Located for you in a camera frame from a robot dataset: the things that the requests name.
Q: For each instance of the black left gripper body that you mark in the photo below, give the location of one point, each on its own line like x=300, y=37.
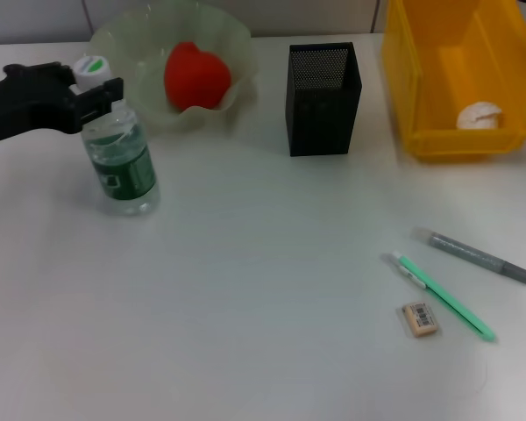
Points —
x=26, y=101

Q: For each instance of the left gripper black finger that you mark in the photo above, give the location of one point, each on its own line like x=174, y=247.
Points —
x=66, y=75
x=101, y=98

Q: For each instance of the clear green-label water bottle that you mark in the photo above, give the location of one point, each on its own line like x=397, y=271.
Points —
x=122, y=175

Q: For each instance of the red-orange toy fruit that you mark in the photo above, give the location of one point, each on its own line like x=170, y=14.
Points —
x=197, y=74

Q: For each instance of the white paper ball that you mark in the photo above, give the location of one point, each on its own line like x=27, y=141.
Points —
x=480, y=116

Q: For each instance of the beige eraser with barcode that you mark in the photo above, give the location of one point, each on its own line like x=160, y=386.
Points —
x=418, y=320

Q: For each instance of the mint green pen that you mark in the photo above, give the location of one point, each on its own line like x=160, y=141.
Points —
x=447, y=300

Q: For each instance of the translucent green fruit plate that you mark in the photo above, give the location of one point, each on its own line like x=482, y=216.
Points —
x=127, y=52

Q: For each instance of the black mesh pen holder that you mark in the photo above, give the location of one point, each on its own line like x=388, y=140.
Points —
x=320, y=118

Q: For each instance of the grey marker pen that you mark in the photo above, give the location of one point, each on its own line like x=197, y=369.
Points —
x=469, y=253

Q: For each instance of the yellow plastic storage bin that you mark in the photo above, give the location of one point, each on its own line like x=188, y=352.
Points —
x=464, y=147

